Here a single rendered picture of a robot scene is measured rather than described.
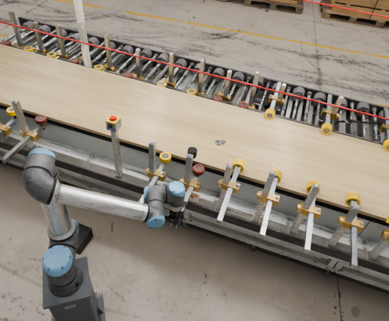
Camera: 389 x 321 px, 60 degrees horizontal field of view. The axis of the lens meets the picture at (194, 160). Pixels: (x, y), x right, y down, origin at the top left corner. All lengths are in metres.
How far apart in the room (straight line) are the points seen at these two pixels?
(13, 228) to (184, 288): 1.53
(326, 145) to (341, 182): 0.37
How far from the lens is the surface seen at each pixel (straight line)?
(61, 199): 1.56
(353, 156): 2.75
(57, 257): 1.97
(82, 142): 2.78
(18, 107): 2.59
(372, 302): 3.19
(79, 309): 2.30
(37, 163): 1.60
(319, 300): 3.00
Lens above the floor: 2.53
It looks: 45 degrees down
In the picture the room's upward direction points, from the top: 7 degrees clockwise
